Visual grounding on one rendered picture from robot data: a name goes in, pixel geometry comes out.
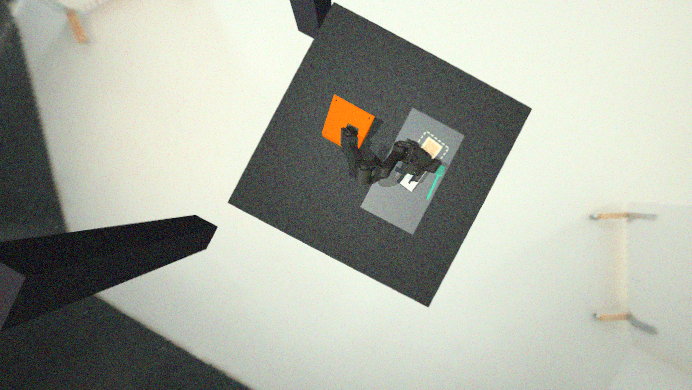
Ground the cream square tile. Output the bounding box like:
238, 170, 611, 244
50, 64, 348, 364
421, 137, 442, 159

